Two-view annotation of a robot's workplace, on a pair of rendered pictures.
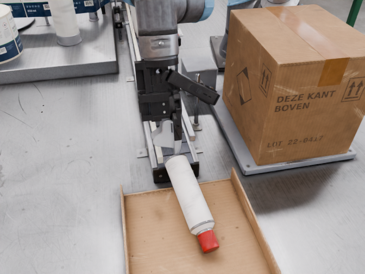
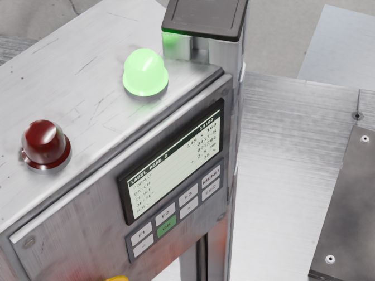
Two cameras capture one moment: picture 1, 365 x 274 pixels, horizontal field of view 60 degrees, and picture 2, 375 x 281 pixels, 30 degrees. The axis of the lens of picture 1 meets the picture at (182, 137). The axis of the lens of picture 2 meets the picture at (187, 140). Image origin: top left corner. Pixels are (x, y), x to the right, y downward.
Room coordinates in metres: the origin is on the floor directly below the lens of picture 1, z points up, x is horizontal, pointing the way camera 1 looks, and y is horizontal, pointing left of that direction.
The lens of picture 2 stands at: (1.27, 0.31, 1.79)
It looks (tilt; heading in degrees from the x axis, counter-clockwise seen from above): 56 degrees down; 296
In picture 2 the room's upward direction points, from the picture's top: 2 degrees counter-clockwise
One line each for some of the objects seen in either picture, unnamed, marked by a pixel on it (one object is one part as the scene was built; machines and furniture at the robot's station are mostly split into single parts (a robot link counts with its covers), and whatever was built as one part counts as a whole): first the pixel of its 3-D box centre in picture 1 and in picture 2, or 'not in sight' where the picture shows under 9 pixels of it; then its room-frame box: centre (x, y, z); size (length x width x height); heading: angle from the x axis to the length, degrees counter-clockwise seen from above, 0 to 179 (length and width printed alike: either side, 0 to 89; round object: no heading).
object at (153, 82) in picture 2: not in sight; (144, 70); (1.40, 0.10, 1.49); 0.03 x 0.03 x 0.02
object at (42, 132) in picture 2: not in sight; (43, 142); (1.43, 0.16, 1.49); 0.03 x 0.03 x 0.02
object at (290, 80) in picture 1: (288, 80); not in sight; (0.70, -0.27, 0.99); 0.30 x 0.24 x 0.27; 11
